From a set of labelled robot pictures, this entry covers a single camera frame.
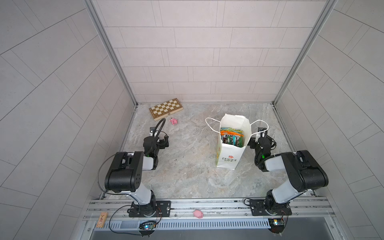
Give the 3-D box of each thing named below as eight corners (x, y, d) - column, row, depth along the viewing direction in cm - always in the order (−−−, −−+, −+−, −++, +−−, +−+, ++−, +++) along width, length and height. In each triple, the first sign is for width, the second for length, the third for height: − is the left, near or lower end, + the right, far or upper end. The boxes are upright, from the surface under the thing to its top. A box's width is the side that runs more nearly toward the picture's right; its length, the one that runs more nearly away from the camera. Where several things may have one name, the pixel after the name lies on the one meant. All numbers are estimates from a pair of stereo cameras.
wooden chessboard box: (154, 121, 106) (154, 119, 104) (149, 110, 113) (148, 108, 111) (183, 109, 114) (183, 107, 112) (176, 99, 121) (176, 97, 119)
